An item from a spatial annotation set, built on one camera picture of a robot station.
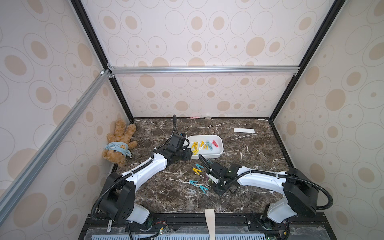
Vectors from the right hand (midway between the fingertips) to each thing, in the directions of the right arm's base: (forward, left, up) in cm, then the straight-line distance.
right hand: (220, 187), depth 84 cm
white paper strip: (+45, -20, -1) cm, 49 cm away
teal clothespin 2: (+2, +16, 0) cm, 16 cm away
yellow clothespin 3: (+10, +14, 0) cm, 17 cm away
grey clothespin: (-3, +16, 0) cm, 16 cm away
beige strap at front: (-16, +6, 0) cm, 17 cm away
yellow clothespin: (+30, +11, +1) cm, 32 cm away
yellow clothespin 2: (+26, +9, +2) cm, 28 cm away
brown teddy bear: (+20, +63, +11) cm, 67 cm away
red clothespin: (+30, +3, +1) cm, 30 cm away
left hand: (+15, +16, +13) cm, 25 cm away
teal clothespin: (-1, +10, -1) cm, 10 cm away
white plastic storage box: (+27, +6, +2) cm, 28 cm away
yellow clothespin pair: (+23, +16, +1) cm, 28 cm away
